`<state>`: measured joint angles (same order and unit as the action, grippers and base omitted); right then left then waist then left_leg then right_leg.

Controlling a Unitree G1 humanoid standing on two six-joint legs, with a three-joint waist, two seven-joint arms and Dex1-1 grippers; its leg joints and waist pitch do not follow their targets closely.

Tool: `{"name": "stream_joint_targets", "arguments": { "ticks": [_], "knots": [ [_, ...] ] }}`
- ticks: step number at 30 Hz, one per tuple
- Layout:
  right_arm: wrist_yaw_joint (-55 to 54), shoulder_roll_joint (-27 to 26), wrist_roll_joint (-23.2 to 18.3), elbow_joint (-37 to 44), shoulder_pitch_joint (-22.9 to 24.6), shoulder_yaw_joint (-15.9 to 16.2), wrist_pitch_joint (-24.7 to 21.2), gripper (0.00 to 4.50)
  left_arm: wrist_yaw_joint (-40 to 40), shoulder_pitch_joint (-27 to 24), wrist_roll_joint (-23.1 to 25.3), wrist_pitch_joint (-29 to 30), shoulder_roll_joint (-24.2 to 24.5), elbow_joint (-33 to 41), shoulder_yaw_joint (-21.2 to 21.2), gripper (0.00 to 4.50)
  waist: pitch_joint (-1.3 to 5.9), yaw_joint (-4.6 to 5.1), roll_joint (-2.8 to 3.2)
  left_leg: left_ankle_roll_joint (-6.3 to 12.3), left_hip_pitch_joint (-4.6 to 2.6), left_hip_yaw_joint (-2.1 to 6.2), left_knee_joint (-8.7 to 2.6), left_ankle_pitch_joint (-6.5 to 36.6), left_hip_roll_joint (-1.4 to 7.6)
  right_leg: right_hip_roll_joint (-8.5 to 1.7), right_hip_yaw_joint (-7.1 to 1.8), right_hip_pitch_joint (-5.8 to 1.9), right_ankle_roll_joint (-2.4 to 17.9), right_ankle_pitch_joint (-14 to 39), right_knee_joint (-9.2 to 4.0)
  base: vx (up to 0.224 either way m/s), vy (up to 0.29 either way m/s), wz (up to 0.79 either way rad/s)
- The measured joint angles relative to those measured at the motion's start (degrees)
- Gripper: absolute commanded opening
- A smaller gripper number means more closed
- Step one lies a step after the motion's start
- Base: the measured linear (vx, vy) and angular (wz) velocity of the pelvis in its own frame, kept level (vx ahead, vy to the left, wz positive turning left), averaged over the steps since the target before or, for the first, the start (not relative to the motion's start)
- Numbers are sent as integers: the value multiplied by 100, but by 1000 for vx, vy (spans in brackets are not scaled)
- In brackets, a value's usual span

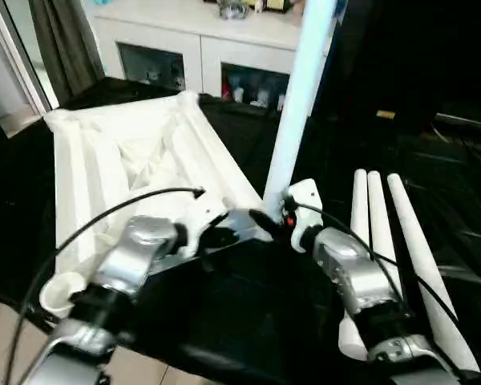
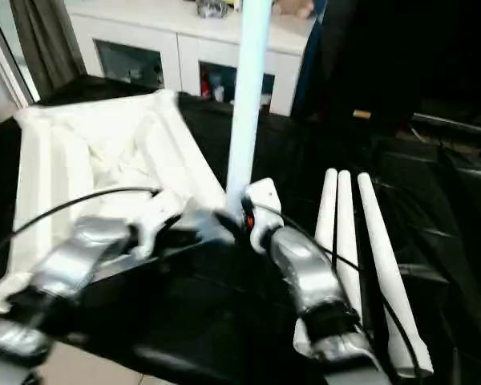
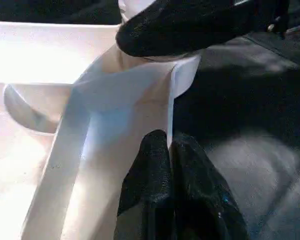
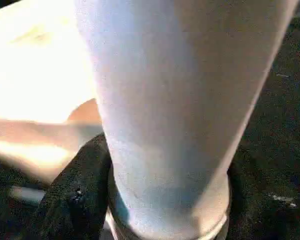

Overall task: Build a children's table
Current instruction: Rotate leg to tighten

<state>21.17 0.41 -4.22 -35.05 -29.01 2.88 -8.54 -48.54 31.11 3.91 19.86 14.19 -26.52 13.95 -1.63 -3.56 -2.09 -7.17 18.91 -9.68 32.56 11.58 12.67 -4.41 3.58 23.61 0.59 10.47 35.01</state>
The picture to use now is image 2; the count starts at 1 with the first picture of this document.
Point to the white plastic table leg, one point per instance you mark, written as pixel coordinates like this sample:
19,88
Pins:
248,100
377,232
344,208
324,208

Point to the white plastic table top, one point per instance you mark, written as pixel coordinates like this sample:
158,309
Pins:
64,140

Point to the black glossy mat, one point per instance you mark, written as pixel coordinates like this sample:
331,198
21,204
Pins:
204,301

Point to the red packet in cabinet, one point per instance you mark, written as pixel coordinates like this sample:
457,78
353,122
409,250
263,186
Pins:
204,82

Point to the small gold label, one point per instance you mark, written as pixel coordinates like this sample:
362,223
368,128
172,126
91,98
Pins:
361,114

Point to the white cabinet with glass doors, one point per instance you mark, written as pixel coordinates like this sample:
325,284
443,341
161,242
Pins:
176,44

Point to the grey ornament on cabinet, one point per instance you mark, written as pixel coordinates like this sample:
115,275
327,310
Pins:
210,8

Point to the black long pole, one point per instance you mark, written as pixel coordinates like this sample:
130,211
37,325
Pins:
453,122

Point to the black backdrop cloth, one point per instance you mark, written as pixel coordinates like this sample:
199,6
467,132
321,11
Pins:
405,48

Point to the grey brown curtain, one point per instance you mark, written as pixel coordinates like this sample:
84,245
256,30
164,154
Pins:
44,40

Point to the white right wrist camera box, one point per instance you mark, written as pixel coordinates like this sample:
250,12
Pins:
264,192

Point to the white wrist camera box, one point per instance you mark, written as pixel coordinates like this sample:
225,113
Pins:
264,192
160,208

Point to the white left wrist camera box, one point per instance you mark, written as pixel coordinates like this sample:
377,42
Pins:
160,208

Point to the white window frame bar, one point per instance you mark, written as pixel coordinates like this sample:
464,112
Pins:
4,60

